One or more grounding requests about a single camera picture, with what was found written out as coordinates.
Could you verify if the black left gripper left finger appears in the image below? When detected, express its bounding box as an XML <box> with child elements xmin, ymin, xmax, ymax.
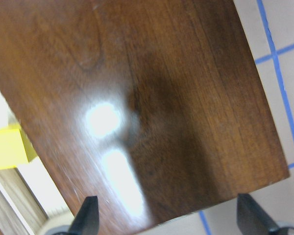
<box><xmin>67</xmin><ymin>196</ymin><xmax>99</xmax><ymax>235</ymax></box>

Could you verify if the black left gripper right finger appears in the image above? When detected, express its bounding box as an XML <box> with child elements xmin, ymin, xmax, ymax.
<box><xmin>236</xmin><ymin>194</ymin><xmax>280</xmax><ymax>235</ymax></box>

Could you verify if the light wooden drawer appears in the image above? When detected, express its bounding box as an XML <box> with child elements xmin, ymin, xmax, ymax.
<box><xmin>0</xmin><ymin>92</ymin><xmax>74</xmax><ymax>235</ymax></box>

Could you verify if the yellow wooden block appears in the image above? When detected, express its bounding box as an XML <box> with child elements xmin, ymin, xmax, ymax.
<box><xmin>0</xmin><ymin>124</ymin><xmax>37</xmax><ymax>170</ymax></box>

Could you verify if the dark wooden drawer cabinet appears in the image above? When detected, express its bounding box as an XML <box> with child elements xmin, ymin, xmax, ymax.
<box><xmin>0</xmin><ymin>0</ymin><xmax>290</xmax><ymax>235</ymax></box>

